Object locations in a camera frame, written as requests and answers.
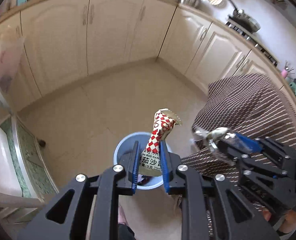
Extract cream lower cabinets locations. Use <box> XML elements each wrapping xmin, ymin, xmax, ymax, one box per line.
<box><xmin>0</xmin><ymin>0</ymin><xmax>296</xmax><ymax>110</ymax></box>

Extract steel wok with lid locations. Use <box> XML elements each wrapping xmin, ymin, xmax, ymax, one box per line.
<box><xmin>225</xmin><ymin>0</ymin><xmax>261</xmax><ymax>33</ymax></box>

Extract clear plastic wrapper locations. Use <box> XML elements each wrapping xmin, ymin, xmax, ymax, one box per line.
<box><xmin>191</xmin><ymin>127</ymin><xmax>236</xmax><ymax>166</ymax></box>

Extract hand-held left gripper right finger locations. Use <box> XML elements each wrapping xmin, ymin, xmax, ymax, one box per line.
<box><xmin>160</xmin><ymin>140</ymin><xmax>281</xmax><ymax>240</ymax></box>

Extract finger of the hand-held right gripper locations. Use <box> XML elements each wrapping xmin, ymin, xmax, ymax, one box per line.
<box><xmin>217</xmin><ymin>140</ymin><xmax>296</xmax><ymax>224</ymax></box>
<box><xmin>234</xmin><ymin>133</ymin><xmax>296</xmax><ymax>175</ymax></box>

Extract person's right hand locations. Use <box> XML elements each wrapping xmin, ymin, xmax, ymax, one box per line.
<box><xmin>261</xmin><ymin>207</ymin><xmax>296</xmax><ymax>234</ymax></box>

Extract glass sliding door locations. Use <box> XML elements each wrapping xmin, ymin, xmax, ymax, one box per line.
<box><xmin>0</xmin><ymin>75</ymin><xmax>60</xmax><ymax>225</ymax></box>

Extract blue plastic bin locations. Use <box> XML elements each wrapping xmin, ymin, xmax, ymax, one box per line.
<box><xmin>113</xmin><ymin>132</ymin><xmax>174</xmax><ymax>190</ymax></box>

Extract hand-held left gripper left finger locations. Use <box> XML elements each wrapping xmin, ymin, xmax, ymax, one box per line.
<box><xmin>17</xmin><ymin>141</ymin><xmax>140</xmax><ymax>240</ymax></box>

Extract red white checkered sachet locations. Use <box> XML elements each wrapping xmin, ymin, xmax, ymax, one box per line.
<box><xmin>139</xmin><ymin>109</ymin><xmax>183</xmax><ymax>177</ymax></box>

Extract black gas stove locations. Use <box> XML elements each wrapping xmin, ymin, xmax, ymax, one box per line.
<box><xmin>225</xmin><ymin>21</ymin><xmax>279</xmax><ymax>67</ymax></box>

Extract brown polka dot tablecloth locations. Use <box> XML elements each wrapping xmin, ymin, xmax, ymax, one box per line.
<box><xmin>180</xmin><ymin>73</ymin><xmax>296</xmax><ymax>205</ymax></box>

